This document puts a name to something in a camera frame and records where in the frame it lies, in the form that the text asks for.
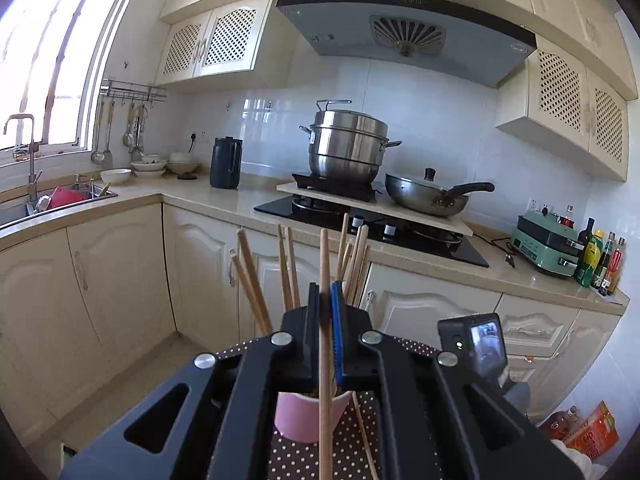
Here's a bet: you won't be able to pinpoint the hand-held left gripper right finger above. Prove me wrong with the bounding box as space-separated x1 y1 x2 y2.
330 281 586 480

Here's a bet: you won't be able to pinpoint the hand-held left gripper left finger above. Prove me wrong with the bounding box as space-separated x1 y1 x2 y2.
59 282 321 480

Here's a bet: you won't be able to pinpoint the cluster of wooden chopsticks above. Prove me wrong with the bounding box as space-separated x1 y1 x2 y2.
230 212 372 338

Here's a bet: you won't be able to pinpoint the pale wooden chopstick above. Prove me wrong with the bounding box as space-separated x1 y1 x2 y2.
318 228 333 480

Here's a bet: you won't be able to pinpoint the pink cup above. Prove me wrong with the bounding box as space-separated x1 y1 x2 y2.
273 389 353 444

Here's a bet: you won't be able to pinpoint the black glass gas stove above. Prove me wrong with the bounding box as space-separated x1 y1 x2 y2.
254 195 490 268

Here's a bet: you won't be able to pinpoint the green countertop appliance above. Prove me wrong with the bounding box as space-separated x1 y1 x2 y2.
511 209 586 278

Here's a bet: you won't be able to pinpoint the pale stove board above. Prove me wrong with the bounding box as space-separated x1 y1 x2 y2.
276 182 473 237

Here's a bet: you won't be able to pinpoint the brown polka dot tablecloth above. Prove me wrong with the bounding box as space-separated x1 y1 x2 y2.
215 336 443 480

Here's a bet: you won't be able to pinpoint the black portable burner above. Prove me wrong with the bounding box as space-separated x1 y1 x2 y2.
291 172 383 203

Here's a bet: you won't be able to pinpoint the amber cooking oil bottle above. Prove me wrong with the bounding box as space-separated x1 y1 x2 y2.
542 405 583 441

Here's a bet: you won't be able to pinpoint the beige stone countertop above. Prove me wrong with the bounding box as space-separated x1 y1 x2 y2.
0 172 631 316

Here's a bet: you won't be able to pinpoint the green plastic bottle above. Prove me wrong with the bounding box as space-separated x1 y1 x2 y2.
574 230 605 288

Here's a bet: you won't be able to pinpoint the dark sauce bottle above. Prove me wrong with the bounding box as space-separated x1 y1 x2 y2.
595 231 616 291

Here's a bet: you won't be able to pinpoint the steel steamer pot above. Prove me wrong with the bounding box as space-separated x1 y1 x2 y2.
299 100 403 186

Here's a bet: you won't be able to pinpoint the red label sauce bottle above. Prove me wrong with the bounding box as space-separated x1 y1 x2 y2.
606 236 627 296

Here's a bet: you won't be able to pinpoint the orange printed bag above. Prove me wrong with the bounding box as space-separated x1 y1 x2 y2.
562 401 621 461

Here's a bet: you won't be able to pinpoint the white plastic bag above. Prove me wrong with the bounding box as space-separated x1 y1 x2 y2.
550 440 606 476

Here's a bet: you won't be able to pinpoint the dark electric kettle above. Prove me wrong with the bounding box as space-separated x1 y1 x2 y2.
209 136 244 191

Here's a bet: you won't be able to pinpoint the pair of white bowls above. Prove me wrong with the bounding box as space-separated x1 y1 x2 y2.
166 152 202 177

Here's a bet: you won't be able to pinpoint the cream lower kitchen cabinets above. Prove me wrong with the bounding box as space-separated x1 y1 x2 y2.
0 202 626 461

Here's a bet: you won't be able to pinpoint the stack of white dishes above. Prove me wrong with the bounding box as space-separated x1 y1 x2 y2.
131 154 168 179

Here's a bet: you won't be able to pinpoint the small steel skimmer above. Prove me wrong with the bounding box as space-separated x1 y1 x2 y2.
131 105 147 156

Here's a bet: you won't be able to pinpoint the steel ladle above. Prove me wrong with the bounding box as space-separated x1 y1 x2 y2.
90 101 105 165

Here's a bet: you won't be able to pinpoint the red plastic basin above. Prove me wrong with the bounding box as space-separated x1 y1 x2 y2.
47 186 88 210

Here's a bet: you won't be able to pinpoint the grey range hood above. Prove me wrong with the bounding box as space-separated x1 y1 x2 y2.
276 0 538 90

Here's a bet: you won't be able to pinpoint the steel kitchen sink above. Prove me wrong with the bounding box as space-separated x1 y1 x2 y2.
0 185 120 231

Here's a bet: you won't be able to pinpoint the steel sink faucet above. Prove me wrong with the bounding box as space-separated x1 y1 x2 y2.
2 114 43 203

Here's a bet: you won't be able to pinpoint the kitchen window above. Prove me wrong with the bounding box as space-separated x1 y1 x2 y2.
0 0 151 153

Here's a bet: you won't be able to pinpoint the black power cable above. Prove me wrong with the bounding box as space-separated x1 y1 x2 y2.
472 232 516 267

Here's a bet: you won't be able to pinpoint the steel wok with black handle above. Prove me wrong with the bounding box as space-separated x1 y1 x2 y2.
385 167 496 218

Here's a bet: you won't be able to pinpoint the steel wall rail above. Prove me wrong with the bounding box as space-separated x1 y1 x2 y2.
101 79 167 103

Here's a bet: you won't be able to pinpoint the cream upper wall cabinets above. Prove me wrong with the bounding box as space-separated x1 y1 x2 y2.
155 0 640 183

